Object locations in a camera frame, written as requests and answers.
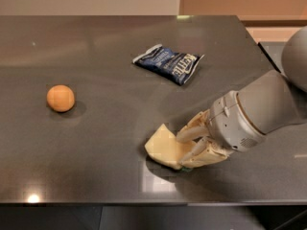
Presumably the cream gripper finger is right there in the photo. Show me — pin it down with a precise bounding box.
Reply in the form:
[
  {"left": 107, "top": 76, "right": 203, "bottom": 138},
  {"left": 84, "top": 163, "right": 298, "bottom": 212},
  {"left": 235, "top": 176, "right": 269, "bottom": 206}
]
[
  {"left": 178, "top": 138, "right": 229, "bottom": 169},
  {"left": 177, "top": 110, "right": 210, "bottom": 143}
]

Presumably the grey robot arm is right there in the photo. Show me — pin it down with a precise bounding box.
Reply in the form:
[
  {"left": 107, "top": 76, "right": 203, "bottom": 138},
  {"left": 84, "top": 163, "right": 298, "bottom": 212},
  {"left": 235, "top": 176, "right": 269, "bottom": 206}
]
[{"left": 177, "top": 27, "right": 307, "bottom": 168}]

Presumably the orange ball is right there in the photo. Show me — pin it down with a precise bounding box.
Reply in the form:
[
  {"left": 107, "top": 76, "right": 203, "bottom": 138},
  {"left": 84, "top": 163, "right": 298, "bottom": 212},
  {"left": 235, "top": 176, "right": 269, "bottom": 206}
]
[{"left": 46, "top": 85, "right": 75, "bottom": 112}]

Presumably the blue chip bag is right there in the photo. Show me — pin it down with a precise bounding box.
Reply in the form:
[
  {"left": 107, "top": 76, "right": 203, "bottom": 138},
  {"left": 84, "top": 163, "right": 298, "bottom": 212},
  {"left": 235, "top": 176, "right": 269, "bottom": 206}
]
[{"left": 132, "top": 44, "right": 203, "bottom": 86}]

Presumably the yellow wavy sponge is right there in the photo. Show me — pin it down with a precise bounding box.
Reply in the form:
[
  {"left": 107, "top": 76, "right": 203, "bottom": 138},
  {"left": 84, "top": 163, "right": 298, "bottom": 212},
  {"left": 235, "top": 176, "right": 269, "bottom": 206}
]
[{"left": 145, "top": 124, "right": 196, "bottom": 170}]

